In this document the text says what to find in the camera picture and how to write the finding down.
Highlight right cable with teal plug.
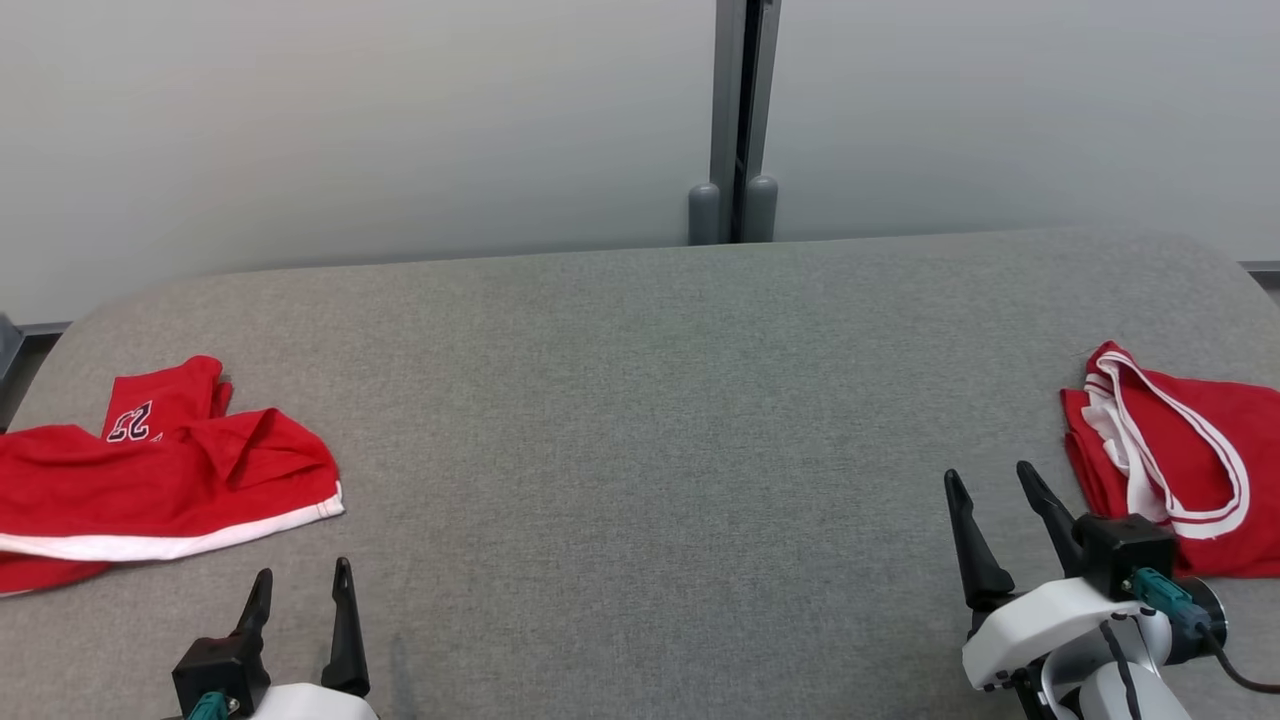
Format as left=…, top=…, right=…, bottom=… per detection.
left=1125, top=567, right=1280, bottom=694

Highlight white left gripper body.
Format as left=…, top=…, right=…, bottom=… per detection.
left=240, top=684, right=381, bottom=720

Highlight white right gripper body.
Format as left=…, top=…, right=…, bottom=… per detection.
left=962, top=577, right=1173, bottom=720

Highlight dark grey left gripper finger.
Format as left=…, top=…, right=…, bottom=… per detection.
left=232, top=568, right=274, bottom=641
left=320, top=557, right=371, bottom=698

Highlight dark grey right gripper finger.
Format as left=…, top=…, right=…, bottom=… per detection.
left=1016, top=460, right=1086, bottom=578
left=943, top=469, right=1017, bottom=611

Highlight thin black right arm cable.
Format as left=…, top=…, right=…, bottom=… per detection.
left=1098, top=620, right=1141, bottom=720

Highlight red shorts with white trim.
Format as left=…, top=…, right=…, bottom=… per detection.
left=0, top=355, right=346, bottom=598

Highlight grey wall post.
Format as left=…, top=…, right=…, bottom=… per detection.
left=710, top=0, right=783, bottom=244

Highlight grey cylinder bumper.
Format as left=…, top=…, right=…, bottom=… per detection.
left=743, top=175, right=779, bottom=244
left=688, top=182, right=721, bottom=246

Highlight red white basketball jersey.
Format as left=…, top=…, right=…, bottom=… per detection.
left=1060, top=341, right=1280, bottom=579

